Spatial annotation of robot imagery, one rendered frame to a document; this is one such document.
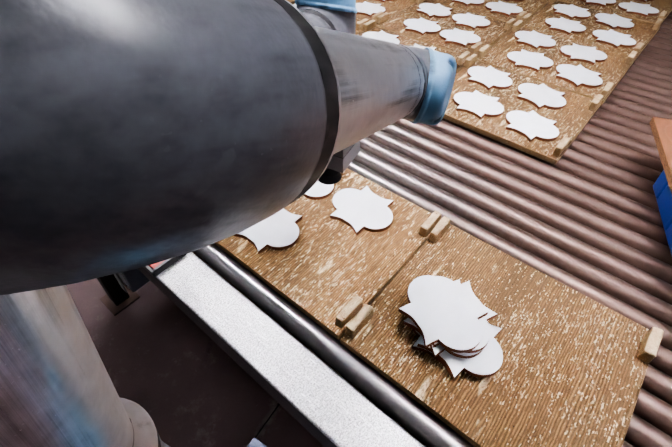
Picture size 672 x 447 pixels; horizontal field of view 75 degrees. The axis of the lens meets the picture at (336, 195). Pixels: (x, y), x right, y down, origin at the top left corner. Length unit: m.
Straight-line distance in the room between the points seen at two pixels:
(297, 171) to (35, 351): 0.19
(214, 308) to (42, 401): 0.56
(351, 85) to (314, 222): 0.72
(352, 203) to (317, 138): 0.80
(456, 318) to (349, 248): 0.26
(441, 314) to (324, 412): 0.24
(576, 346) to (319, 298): 0.44
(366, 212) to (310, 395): 0.38
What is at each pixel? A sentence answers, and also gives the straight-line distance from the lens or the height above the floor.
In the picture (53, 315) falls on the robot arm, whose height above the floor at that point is 1.40.
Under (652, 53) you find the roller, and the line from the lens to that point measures 1.94.
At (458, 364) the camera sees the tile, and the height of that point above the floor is 0.96.
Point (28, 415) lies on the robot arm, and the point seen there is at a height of 1.36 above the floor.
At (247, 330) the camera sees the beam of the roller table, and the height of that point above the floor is 0.91.
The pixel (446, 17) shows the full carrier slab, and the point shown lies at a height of 0.94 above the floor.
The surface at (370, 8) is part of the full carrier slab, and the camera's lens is 1.90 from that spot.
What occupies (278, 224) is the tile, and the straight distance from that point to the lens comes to 0.91.
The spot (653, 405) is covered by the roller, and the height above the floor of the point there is 0.92.
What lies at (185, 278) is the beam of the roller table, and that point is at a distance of 0.91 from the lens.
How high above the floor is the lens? 1.62
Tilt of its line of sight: 44 degrees down
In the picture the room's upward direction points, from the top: straight up
